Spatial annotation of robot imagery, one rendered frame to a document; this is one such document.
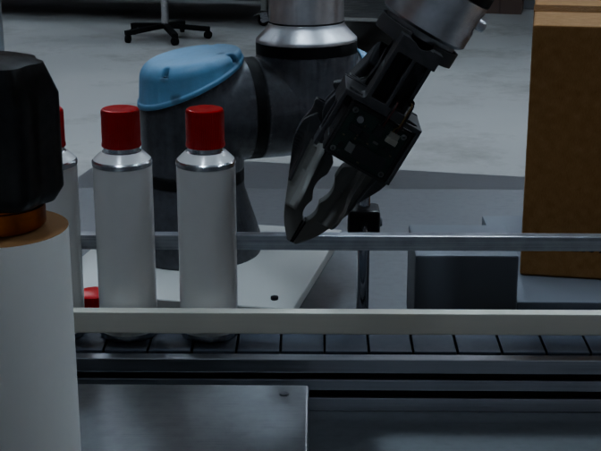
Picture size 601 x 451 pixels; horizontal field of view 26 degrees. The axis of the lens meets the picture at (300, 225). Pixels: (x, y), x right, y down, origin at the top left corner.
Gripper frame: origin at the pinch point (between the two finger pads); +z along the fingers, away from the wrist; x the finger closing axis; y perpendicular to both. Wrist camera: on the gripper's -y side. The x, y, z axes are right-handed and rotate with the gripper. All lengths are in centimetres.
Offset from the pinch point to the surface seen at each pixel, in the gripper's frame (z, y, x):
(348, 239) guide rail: -0.3, -2.9, 4.9
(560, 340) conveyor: -2.9, 1.4, 25.0
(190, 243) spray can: 5.5, 2.2, -7.6
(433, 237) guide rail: -4.3, -2.9, 11.4
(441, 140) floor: 59, -432, 96
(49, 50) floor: 164, -653, -87
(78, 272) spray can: 13.1, 1.2, -14.8
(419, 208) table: 6, -56, 20
